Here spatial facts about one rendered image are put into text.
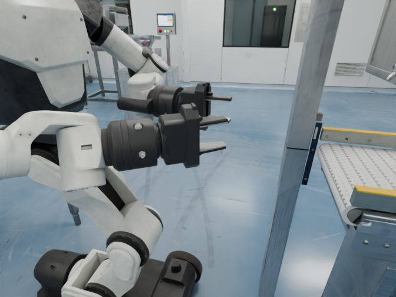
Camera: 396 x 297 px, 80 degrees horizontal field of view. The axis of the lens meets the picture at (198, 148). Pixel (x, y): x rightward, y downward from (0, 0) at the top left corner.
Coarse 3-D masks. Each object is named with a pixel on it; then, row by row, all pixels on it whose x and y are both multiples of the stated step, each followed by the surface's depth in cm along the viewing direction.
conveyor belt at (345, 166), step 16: (336, 144) 62; (320, 160) 60; (336, 160) 54; (352, 160) 54; (368, 160) 54; (384, 160) 54; (336, 176) 50; (352, 176) 49; (368, 176) 49; (384, 176) 49; (336, 192) 47; (352, 208) 42; (352, 224) 43
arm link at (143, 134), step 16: (192, 112) 40; (128, 128) 38; (144, 128) 38; (160, 128) 40; (176, 128) 40; (192, 128) 41; (144, 144) 38; (160, 144) 40; (176, 144) 41; (192, 144) 42; (144, 160) 39; (176, 160) 43; (192, 160) 44
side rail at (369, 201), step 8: (352, 192) 40; (360, 192) 38; (352, 200) 40; (360, 200) 39; (368, 200) 38; (376, 200) 38; (384, 200) 38; (392, 200) 37; (368, 208) 39; (376, 208) 39; (384, 208) 38; (392, 208) 38
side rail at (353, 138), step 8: (320, 136) 64; (328, 136) 62; (336, 136) 62; (344, 136) 61; (352, 136) 61; (360, 136) 60; (368, 136) 60; (376, 136) 59; (384, 136) 59; (392, 136) 58; (368, 144) 60; (376, 144) 60; (384, 144) 59; (392, 144) 59
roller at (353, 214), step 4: (356, 208) 42; (360, 208) 41; (348, 212) 42; (352, 212) 41; (356, 212) 41; (360, 212) 41; (348, 216) 42; (352, 216) 42; (356, 216) 42; (360, 216) 41; (352, 220) 42; (356, 220) 42; (356, 224) 42
